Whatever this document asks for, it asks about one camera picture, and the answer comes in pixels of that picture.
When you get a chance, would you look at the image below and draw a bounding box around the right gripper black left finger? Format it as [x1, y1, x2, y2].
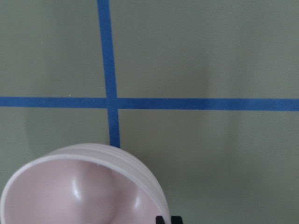
[156, 216, 165, 224]

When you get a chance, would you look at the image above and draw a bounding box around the pink bowl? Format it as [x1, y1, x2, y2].
[0, 144, 171, 224]

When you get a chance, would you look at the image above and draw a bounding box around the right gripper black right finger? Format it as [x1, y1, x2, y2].
[171, 216, 183, 224]

